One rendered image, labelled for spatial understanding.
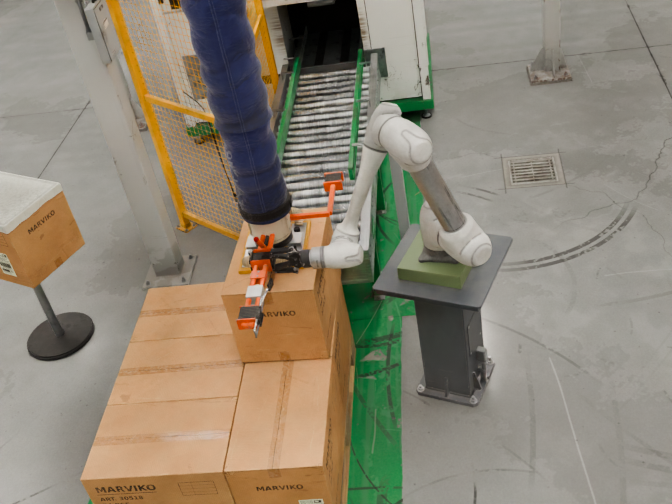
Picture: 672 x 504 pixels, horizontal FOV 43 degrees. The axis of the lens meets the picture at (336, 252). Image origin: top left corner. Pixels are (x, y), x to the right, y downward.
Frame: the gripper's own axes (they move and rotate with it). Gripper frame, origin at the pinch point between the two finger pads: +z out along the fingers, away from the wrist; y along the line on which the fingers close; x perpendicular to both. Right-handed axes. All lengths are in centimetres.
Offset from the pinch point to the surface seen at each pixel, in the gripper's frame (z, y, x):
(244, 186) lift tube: 4.3, -27.1, 16.3
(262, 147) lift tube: -6.0, -42.5, 19.4
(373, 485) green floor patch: -34, 107, -32
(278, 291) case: -4.7, 12.7, -4.4
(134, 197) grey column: 104, 47, 133
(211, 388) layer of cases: 32, 53, -18
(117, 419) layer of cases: 71, 54, -32
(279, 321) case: -1.9, 29.1, -4.5
